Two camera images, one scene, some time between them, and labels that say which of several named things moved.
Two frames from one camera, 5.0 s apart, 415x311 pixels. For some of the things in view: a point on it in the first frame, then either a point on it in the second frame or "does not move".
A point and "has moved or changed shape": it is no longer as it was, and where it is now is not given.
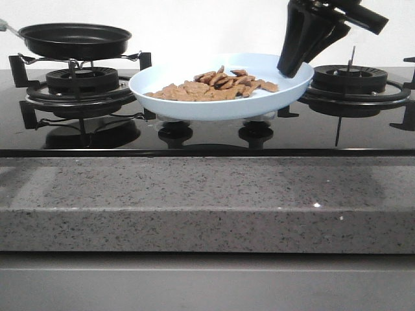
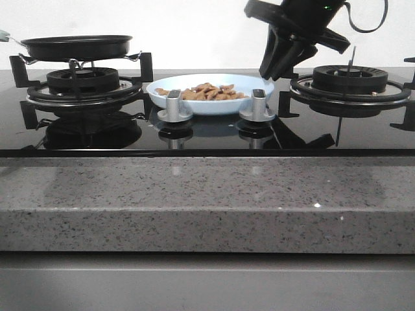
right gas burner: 348,78 does not move
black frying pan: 72,41 has moved or changed shape
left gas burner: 81,80 does not move
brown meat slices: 218,85 has moved or changed shape
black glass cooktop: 92,113 does not move
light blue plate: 162,74 -> 209,94
